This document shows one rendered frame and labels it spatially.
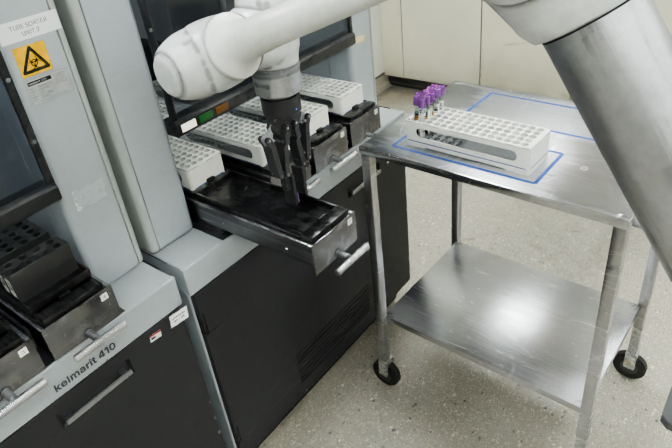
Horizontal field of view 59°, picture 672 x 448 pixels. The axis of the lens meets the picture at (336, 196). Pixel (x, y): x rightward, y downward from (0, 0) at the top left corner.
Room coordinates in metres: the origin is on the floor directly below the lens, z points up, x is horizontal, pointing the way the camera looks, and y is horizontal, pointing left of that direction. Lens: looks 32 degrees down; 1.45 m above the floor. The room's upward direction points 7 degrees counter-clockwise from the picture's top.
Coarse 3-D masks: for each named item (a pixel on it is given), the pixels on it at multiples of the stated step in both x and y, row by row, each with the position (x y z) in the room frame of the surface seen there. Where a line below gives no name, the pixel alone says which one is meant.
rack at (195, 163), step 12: (180, 144) 1.26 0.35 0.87; (192, 144) 1.25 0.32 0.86; (180, 156) 1.19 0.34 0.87; (192, 156) 1.19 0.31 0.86; (204, 156) 1.19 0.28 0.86; (216, 156) 1.18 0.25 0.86; (180, 168) 1.14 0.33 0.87; (192, 168) 1.13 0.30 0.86; (204, 168) 1.15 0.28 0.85; (216, 168) 1.17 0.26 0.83; (180, 180) 1.19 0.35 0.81; (192, 180) 1.12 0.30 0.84; (204, 180) 1.15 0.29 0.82
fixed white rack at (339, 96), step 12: (312, 84) 1.55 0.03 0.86; (324, 84) 1.53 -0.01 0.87; (336, 84) 1.52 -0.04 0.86; (348, 84) 1.52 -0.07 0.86; (360, 84) 1.49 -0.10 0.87; (300, 96) 1.56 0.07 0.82; (312, 96) 1.48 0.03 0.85; (324, 96) 1.45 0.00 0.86; (336, 96) 1.43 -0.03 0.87; (348, 96) 1.44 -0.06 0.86; (360, 96) 1.48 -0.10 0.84; (336, 108) 1.43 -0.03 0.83; (348, 108) 1.44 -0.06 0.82
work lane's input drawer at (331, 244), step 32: (192, 192) 1.11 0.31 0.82; (224, 192) 1.12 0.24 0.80; (256, 192) 1.10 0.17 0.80; (224, 224) 1.03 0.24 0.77; (256, 224) 0.97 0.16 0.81; (288, 224) 0.96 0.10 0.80; (320, 224) 0.93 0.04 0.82; (352, 224) 0.97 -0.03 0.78; (288, 256) 0.92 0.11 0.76; (320, 256) 0.89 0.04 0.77; (352, 256) 0.90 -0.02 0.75
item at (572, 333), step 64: (576, 128) 1.18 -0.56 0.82; (512, 192) 0.97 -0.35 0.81; (576, 192) 0.93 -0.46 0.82; (448, 256) 1.45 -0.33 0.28; (384, 320) 1.22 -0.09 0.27; (448, 320) 1.18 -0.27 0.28; (512, 320) 1.15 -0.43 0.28; (576, 320) 1.12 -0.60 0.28; (640, 320) 1.14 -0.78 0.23; (576, 384) 0.92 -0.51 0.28
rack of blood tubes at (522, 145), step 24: (408, 120) 1.20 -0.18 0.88; (432, 120) 1.20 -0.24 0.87; (456, 120) 1.17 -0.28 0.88; (480, 120) 1.16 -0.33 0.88; (504, 120) 1.14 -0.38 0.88; (408, 144) 1.20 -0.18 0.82; (432, 144) 1.16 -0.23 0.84; (456, 144) 1.16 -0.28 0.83; (480, 144) 1.15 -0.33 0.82; (504, 144) 1.04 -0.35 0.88; (528, 144) 1.03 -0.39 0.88; (504, 168) 1.04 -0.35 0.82; (528, 168) 1.01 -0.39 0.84
